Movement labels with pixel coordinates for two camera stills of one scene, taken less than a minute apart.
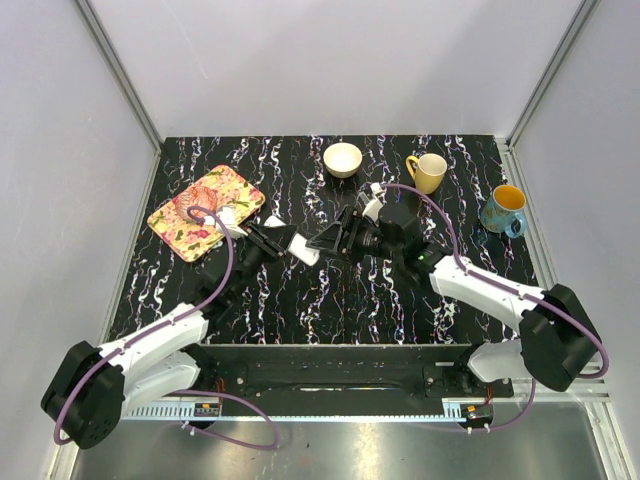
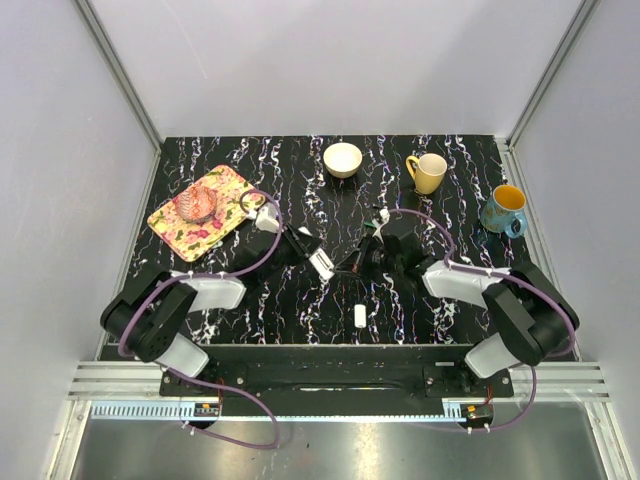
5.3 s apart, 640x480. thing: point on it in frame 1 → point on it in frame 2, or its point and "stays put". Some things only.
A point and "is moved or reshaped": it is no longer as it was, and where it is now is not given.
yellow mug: x=427 y=171 stays put
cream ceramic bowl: x=342 y=160 stays put
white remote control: x=299 y=249 is moved or reshaped
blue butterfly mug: x=504 y=211 stays put
